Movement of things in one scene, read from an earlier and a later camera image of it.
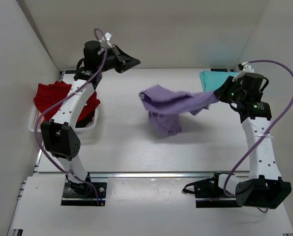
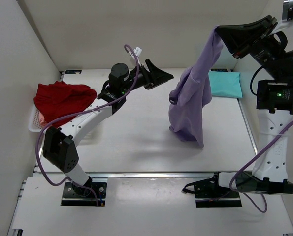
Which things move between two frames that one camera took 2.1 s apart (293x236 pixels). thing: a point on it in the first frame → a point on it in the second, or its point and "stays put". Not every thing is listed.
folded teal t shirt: [211, 80] stays put
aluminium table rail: [161, 175] stays put
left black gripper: [126, 62] → [155, 77]
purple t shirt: [163, 104] → [193, 90]
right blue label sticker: [219, 70] stays put
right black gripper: [219, 94] → [241, 40]
